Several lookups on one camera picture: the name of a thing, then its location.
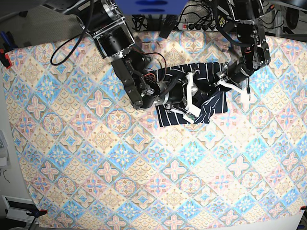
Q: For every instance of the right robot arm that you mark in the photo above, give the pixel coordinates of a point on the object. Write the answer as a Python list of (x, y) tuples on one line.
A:
[(106, 25)]

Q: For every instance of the red black clamp left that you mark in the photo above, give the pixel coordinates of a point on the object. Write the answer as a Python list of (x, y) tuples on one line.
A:
[(4, 59)]

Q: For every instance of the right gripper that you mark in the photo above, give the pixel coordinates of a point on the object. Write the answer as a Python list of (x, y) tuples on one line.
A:
[(177, 95)]

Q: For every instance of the blue clamp handles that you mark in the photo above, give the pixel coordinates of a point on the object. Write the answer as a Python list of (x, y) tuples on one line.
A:
[(9, 42)]

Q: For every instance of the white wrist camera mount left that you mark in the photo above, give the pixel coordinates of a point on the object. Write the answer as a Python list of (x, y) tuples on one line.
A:
[(245, 95)]

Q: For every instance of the orange clamp bottom left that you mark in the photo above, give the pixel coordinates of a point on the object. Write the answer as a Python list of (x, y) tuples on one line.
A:
[(36, 213)]

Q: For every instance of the white power strip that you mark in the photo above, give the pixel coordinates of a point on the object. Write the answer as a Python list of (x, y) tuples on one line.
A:
[(197, 27)]

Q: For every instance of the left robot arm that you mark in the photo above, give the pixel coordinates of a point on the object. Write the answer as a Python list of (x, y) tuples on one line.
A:
[(245, 15)]

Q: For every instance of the patterned tile tablecloth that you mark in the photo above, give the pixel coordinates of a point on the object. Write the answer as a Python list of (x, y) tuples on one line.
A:
[(93, 162)]

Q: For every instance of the blue box overhead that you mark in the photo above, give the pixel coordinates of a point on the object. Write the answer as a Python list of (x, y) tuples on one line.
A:
[(135, 7)]

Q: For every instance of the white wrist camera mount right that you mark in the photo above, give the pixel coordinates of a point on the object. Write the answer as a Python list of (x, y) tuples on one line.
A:
[(191, 112)]

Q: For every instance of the white box left edge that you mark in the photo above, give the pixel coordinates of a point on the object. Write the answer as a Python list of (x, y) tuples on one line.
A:
[(4, 154)]

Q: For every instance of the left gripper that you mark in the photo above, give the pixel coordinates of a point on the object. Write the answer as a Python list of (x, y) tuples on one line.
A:
[(236, 72)]

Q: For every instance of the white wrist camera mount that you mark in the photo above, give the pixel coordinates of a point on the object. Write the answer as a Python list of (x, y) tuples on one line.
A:
[(245, 95), (191, 112)]

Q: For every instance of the white tray bottom left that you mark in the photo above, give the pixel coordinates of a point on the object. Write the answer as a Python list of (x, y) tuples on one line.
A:
[(17, 208)]

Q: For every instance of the black remote-like device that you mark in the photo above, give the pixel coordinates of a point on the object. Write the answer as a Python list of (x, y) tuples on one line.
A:
[(169, 24)]

